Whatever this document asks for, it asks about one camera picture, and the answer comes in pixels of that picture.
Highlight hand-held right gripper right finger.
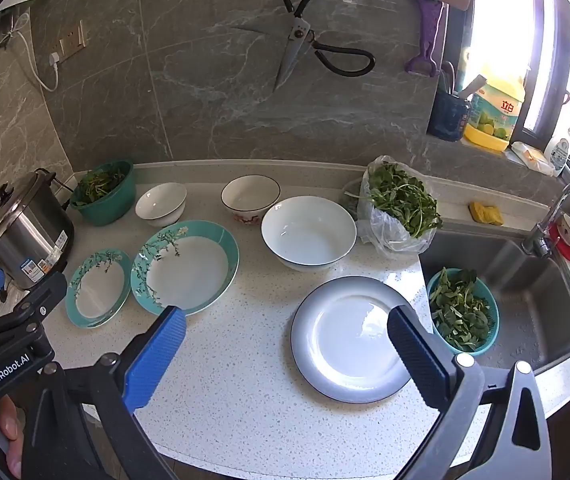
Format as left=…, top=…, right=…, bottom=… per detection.
left=387, top=305, right=553, bottom=480

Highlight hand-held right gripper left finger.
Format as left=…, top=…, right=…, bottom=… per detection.
left=20, top=305, right=187, bottom=480

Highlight grey rimmed white plate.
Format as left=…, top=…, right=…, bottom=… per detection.
left=291, top=276, right=430, bottom=404

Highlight small white bowl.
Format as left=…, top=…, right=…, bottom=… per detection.
left=135, top=182, right=188, bottom=227

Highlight white cup with writing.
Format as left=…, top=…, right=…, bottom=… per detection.
left=221, top=175, right=282, bottom=227

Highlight small teal floral plate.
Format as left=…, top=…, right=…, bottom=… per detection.
left=66, top=249, right=132, bottom=330

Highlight stainless steel cooker pot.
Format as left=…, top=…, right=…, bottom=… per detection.
left=0, top=167, right=76, bottom=291

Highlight leafy greens in colander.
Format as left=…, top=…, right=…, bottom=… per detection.
left=430, top=267, right=496, bottom=351

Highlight teal plastic colander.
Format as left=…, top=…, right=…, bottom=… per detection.
left=426, top=267, right=500, bottom=356

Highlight large teal floral plate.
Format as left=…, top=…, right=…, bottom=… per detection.
left=130, top=220, right=240, bottom=317

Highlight teal plastic basin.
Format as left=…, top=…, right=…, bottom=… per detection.
left=69, top=160, right=137, bottom=227

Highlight stainless steel sink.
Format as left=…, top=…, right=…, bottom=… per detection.
left=419, top=230, right=570, bottom=376

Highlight clear plastic bag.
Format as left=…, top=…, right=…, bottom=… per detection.
left=342, top=155, right=440, bottom=259

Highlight leafy greens in basin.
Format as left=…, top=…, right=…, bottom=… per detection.
left=72, top=162, right=128, bottom=206

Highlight leafy greens in bag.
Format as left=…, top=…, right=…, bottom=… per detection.
left=367, top=160, right=443, bottom=238

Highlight yellow sponge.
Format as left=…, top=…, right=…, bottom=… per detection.
left=468, top=201, right=504, bottom=226

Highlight large white bowl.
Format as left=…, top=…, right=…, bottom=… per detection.
left=261, top=196, right=358, bottom=273

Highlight red silicone mat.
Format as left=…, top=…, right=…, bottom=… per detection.
left=547, top=220, right=570, bottom=262

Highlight chrome faucet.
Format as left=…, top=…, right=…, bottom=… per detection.
left=521, top=178, right=570, bottom=266

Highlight white packet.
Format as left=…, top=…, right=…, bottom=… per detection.
left=510, top=141, right=556, bottom=176

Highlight dark blue utensil holder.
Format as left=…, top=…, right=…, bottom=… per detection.
left=427, top=85, right=472, bottom=142

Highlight white pump bottle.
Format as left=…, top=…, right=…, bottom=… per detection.
left=545, top=87, right=570, bottom=177

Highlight yellow dish soap bottle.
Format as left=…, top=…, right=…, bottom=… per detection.
left=463, top=62, right=526, bottom=152

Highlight purple peeler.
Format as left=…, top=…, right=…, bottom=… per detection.
left=404, top=0, right=446, bottom=78

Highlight white power cable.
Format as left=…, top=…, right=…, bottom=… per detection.
left=12, top=12, right=60, bottom=93

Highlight beige wall socket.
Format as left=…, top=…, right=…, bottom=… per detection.
left=47, top=20, right=88, bottom=63

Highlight black handled kitchen scissors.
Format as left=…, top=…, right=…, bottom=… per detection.
left=273, top=0, right=376, bottom=92

